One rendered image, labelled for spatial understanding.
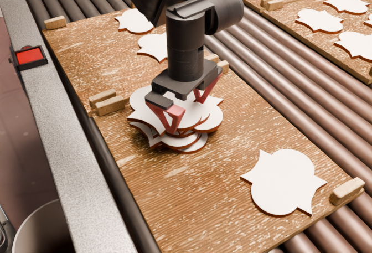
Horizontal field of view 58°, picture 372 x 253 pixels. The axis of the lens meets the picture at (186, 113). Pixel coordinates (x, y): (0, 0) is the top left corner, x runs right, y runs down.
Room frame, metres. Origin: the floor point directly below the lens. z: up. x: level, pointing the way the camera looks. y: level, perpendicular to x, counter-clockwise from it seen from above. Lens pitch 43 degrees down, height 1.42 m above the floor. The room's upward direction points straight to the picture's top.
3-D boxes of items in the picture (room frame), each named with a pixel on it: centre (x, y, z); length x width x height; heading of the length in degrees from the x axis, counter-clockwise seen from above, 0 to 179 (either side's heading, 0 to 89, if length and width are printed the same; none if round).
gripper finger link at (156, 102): (0.41, 0.02, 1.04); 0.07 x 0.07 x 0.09; 56
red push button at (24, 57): (0.74, 0.41, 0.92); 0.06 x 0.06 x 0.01; 29
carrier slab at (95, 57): (0.78, 0.16, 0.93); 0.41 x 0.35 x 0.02; 31
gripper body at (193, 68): (0.44, 0.00, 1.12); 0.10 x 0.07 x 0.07; 146
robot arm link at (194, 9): (0.45, 0.00, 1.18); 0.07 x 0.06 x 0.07; 132
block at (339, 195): (0.31, -0.26, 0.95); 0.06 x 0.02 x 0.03; 119
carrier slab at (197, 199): (0.42, -0.05, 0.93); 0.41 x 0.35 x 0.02; 29
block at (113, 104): (0.52, 0.16, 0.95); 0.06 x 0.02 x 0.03; 119
